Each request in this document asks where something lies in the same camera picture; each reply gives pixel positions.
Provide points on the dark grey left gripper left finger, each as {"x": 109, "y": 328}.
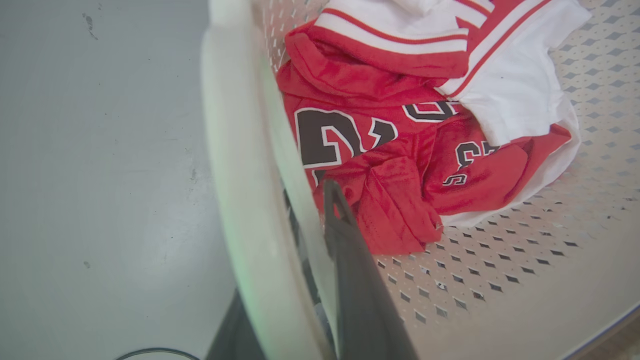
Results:
{"x": 235, "y": 332}

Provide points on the white perforated plastic laundry basket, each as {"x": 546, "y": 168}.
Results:
{"x": 525, "y": 280}

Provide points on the red jersey with black numbers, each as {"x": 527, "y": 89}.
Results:
{"x": 380, "y": 165}

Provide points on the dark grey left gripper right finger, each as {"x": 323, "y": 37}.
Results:
{"x": 362, "y": 300}

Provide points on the white shirt with red stripes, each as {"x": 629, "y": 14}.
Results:
{"x": 505, "y": 75}

